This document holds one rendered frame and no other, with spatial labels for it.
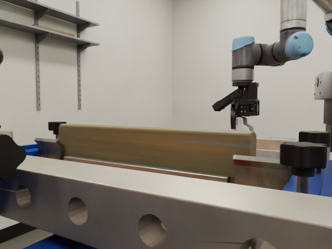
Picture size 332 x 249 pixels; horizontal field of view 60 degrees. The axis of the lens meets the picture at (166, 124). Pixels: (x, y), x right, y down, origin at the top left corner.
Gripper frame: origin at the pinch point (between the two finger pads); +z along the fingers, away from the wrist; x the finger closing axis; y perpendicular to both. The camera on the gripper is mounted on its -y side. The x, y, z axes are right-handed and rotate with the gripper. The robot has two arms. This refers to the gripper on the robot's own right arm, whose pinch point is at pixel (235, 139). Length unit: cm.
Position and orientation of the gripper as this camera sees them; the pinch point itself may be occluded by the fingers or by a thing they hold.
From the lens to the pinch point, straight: 105.1
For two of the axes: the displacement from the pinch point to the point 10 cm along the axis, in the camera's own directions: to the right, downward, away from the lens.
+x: 5.1, -0.5, 8.6
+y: 8.6, 0.3, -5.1
